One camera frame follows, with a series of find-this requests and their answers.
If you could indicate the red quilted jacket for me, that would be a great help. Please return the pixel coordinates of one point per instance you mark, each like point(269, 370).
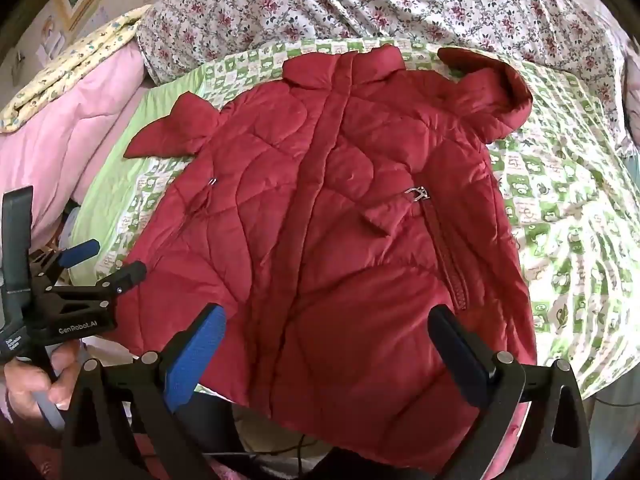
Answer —
point(325, 210)

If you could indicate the pink quilt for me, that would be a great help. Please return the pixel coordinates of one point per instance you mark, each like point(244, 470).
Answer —
point(65, 125)

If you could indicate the floral print quilt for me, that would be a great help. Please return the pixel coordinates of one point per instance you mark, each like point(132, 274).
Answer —
point(350, 0)

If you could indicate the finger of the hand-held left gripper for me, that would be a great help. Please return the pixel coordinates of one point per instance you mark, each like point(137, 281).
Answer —
point(80, 251)
point(127, 275)

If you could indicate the person's left hand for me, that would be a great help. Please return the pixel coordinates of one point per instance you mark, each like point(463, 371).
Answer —
point(65, 370)

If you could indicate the yellow floral blanket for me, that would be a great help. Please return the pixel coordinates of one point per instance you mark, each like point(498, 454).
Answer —
point(95, 45)

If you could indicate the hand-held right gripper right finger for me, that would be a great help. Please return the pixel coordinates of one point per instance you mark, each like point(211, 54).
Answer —
point(462, 357)

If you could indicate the green checked blanket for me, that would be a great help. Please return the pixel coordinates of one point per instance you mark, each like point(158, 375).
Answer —
point(565, 210)

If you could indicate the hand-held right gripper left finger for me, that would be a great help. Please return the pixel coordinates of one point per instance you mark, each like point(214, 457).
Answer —
point(200, 355)

